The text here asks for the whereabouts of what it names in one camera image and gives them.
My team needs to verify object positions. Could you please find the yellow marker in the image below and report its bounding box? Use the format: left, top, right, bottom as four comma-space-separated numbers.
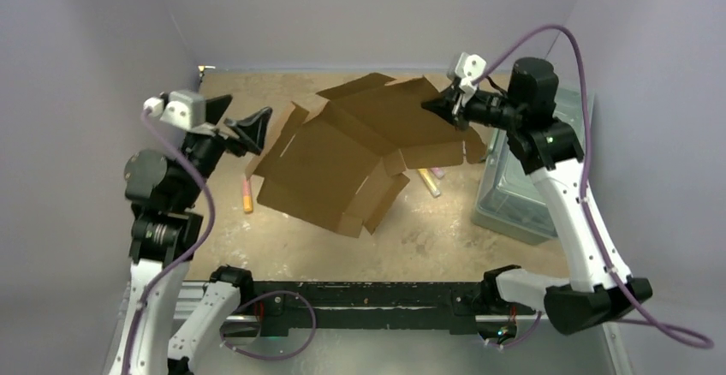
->
417, 169, 441, 198

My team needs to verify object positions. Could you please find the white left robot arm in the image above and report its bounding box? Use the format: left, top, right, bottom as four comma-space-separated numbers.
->
110, 90, 273, 374

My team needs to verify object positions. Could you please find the brown cardboard box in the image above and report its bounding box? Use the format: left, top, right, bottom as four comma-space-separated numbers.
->
246, 73, 487, 237

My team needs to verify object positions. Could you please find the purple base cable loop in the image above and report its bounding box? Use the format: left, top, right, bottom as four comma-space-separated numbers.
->
218, 289, 318, 362

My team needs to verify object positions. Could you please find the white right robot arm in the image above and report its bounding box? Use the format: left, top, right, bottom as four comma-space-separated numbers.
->
421, 52, 652, 335

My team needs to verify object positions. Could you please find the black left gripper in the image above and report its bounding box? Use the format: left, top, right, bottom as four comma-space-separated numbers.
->
175, 92, 270, 207

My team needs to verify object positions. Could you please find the orange marker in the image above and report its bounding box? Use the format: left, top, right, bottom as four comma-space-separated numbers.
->
241, 176, 254, 214

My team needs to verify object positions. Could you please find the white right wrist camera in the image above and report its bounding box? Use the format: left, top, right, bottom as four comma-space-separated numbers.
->
447, 52, 487, 95

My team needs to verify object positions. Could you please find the pink marker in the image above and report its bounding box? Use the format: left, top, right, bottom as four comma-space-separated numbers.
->
429, 167, 446, 179

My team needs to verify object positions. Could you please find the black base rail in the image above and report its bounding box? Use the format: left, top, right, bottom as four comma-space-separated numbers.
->
201, 280, 528, 338

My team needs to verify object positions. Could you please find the clear plastic storage bin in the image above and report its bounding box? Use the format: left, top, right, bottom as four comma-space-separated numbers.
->
472, 86, 596, 247

